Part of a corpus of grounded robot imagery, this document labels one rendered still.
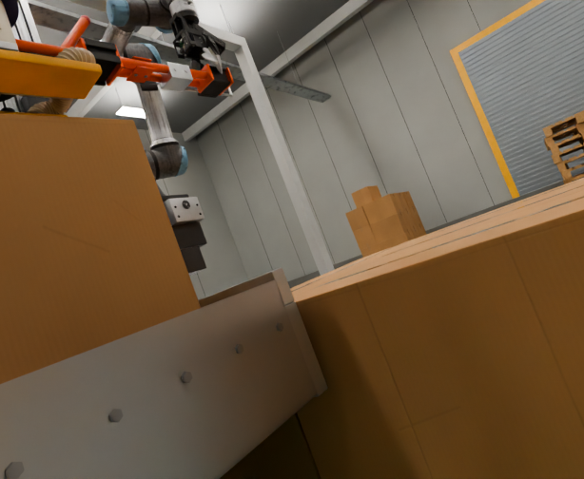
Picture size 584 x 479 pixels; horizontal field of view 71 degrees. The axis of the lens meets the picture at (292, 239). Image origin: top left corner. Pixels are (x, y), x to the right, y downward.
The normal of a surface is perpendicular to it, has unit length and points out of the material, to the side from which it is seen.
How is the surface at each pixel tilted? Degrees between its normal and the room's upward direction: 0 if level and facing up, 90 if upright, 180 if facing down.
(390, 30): 90
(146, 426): 90
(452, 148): 90
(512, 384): 90
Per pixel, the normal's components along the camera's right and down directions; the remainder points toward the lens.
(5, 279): 0.69, -0.32
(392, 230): -0.55, 0.15
